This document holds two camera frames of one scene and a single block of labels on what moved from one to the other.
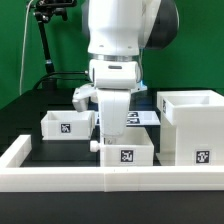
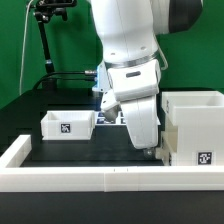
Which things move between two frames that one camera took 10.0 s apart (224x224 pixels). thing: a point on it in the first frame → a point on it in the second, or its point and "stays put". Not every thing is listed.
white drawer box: [135, 149] → [169, 144]
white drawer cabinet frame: [191, 127] stays put
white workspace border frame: [14, 176] stays put
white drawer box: [67, 125] stays put
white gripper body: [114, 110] → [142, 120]
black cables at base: [44, 77] stays put
